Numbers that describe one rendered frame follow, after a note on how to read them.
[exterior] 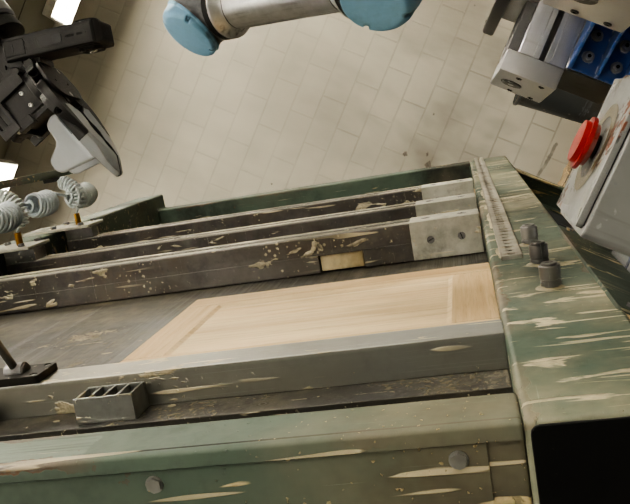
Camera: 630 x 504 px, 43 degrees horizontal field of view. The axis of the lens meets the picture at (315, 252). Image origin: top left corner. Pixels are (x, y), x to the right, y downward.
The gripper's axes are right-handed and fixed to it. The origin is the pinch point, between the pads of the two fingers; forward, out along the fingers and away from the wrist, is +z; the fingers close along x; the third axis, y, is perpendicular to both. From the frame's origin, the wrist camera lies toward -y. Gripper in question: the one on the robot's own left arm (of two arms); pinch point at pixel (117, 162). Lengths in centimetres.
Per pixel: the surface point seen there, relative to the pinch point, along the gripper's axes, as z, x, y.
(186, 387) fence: 24.0, -1.0, 10.5
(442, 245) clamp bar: 33, -59, -21
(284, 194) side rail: -6, -188, 9
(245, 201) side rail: -13, -189, 21
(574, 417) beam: 43, 27, -21
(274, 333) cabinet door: 25.9, -18.9, 3.0
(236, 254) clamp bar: 11, -62, 9
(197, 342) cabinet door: 20.2, -19.6, 12.2
